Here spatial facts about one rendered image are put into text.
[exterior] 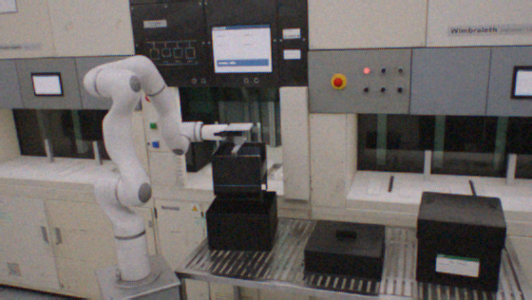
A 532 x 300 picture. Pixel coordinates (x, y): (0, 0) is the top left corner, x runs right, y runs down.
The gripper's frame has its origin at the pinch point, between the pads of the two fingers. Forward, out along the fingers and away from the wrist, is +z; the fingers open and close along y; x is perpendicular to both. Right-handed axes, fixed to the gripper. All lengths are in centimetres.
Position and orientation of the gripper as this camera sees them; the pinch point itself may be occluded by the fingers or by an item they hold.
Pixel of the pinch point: (238, 131)
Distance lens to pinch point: 200.0
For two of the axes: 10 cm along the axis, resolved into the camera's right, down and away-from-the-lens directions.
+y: -1.4, 2.8, -9.5
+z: 9.9, -0.1, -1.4
